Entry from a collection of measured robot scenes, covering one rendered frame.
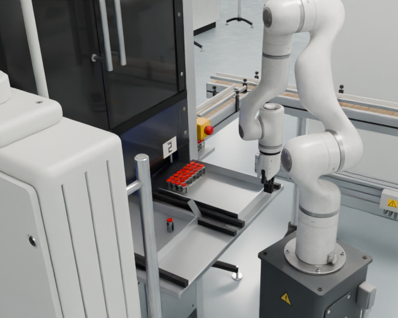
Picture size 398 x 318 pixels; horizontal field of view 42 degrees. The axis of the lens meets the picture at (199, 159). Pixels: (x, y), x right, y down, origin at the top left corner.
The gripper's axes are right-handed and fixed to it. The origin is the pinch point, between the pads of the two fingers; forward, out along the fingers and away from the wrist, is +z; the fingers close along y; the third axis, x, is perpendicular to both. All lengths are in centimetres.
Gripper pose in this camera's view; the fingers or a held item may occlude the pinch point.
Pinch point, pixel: (268, 187)
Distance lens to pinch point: 188.6
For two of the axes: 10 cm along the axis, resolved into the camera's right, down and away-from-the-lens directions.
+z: 0.3, 8.8, 4.7
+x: 8.4, 2.3, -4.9
